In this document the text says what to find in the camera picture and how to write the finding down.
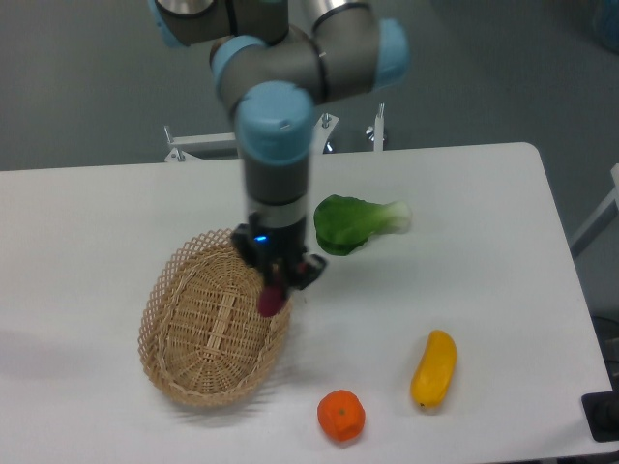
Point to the green bok choy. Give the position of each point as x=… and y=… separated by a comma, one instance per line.
x=343, y=224

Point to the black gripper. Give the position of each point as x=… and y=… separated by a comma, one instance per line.
x=274, y=242

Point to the yellow mango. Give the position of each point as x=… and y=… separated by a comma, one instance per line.
x=434, y=373

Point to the purple sweet potato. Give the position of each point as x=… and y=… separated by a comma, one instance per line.
x=272, y=298

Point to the orange tangerine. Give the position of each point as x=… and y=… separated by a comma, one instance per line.
x=341, y=416

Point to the white metal base frame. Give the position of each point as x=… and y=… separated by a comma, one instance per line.
x=223, y=145

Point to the woven wicker basket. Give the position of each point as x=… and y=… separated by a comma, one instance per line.
x=202, y=342

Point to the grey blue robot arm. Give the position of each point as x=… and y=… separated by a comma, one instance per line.
x=270, y=77

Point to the white frame at right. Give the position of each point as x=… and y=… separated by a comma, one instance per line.
x=598, y=221

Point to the black clamp at table edge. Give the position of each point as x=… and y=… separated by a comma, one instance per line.
x=601, y=411

